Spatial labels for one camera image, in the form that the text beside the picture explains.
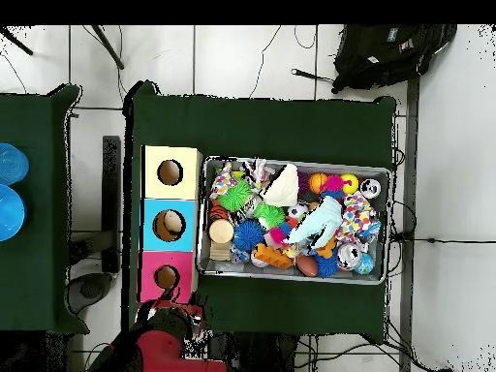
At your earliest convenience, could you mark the clear mesh bin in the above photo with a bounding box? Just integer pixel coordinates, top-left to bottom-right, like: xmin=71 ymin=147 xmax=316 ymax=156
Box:
xmin=196 ymin=157 xmax=393 ymax=287

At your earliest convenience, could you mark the wooden box with three holes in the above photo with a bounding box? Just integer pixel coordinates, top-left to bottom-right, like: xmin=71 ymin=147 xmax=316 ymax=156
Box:
xmin=139 ymin=144 xmax=204 ymax=305

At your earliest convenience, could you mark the green spiky ball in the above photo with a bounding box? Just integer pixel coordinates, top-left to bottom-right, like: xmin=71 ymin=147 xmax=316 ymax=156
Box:
xmin=218 ymin=178 xmax=253 ymax=213

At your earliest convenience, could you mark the blue spiky ball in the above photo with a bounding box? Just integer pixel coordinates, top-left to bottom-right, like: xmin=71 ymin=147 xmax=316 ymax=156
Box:
xmin=232 ymin=220 xmax=266 ymax=253

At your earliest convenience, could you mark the cream yellow cloth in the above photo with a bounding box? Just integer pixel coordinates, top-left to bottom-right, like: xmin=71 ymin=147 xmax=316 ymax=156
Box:
xmin=262 ymin=163 xmax=300 ymax=208

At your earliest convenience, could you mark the small soccer ball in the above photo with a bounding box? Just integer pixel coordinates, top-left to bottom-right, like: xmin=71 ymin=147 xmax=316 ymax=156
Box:
xmin=287 ymin=202 xmax=311 ymax=222

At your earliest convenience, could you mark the orange plastic toy brick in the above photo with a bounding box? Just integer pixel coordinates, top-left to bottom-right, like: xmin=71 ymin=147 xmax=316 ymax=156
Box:
xmin=254 ymin=243 xmax=295 ymax=270

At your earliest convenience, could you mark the small orange basketball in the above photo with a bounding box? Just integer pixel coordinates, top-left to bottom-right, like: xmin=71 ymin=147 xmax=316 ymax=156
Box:
xmin=308 ymin=171 xmax=330 ymax=195

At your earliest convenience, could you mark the mint green cloth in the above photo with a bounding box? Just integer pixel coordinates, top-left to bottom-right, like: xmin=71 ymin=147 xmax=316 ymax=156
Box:
xmin=285 ymin=195 xmax=344 ymax=249

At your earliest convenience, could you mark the pink spiky ball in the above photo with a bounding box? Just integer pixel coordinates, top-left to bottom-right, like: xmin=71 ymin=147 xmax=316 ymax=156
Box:
xmin=321 ymin=174 xmax=346 ymax=195

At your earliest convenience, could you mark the polka-dot cloth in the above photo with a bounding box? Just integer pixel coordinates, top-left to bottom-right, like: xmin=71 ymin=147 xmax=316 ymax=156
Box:
xmin=336 ymin=193 xmax=381 ymax=243

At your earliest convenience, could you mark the silver drink can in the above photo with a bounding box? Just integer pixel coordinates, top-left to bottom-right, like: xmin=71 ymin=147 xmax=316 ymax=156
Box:
xmin=336 ymin=243 xmax=364 ymax=271

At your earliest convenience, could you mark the grey round base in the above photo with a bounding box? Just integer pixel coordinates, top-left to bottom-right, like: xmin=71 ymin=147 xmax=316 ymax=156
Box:
xmin=68 ymin=272 xmax=113 ymax=315

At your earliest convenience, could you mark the dark green side tablecloth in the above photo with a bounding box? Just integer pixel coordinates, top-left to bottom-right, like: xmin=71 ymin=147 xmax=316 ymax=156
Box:
xmin=0 ymin=83 xmax=88 ymax=334

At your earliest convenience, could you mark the black backpack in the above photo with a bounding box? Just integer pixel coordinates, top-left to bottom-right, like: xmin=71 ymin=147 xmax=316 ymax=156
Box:
xmin=331 ymin=24 xmax=458 ymax=94

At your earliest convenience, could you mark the black tripod leg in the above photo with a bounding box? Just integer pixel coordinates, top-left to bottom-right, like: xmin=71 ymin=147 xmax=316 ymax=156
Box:
xmin=0 ymin=26 xmax=36 ymax=57
xmin=91 ymin=24 xmax=125 ymax=71

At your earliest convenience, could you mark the blue plastic bowl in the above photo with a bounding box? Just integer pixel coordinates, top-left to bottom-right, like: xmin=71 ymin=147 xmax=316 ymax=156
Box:
xmin=0 ymin=142 xmax=30 ymax=186
xmin=0 ymin=184 xmax=27 ymax=243

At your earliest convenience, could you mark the black cable with plug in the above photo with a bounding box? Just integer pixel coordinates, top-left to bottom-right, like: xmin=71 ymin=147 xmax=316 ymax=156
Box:
xmin=291 ymin=68 xmax=336 ymax=85

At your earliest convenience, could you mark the thin black floor cable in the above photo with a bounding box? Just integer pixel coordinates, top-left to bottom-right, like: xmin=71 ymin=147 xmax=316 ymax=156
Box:
xmin=247 ymin=24 xmax=284 ymax=100

